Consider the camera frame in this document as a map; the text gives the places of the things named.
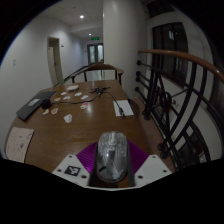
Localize small white box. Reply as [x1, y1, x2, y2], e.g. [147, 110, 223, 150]
[66, 84, 80, 92]

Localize glass double door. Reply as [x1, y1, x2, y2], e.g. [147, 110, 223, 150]
[87, 43, 105, 65]

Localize white marble print mouse pad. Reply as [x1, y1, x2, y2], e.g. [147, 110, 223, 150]
[3, 126, 35, 164]

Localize large white sticker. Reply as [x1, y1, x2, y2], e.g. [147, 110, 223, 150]
[63, 113, 74, 124]

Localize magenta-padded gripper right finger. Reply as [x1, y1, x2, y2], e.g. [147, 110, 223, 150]
[126, 140, 173, 188]

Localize dark framed window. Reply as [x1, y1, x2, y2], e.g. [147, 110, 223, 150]
[152, 21, 189, 88]

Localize transparent computer mouse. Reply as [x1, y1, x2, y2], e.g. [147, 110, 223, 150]
[96, 130, 130, 184]

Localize black laptop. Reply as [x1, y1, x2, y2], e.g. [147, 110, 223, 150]
[15, 90, 58, 122]

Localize white paper sheet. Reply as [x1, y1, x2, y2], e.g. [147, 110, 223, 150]
[112, 99, 135, 118]

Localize wooden chair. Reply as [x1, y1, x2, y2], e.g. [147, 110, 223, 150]
[70, 63, 125, 86]

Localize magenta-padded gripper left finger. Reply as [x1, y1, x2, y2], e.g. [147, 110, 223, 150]
[52, 141, 101, 188]

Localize white side door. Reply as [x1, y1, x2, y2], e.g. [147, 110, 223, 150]
[46, 36, 64, 87]

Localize black power adapter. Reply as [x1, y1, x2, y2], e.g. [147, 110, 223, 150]
[40, 98, 53, 110]

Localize black railing with wooden handrail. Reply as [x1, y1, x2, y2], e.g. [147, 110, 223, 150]
[134, 48, 224, 169]

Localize black cable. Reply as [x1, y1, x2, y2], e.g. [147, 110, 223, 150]
[49, 85, 127, 118]

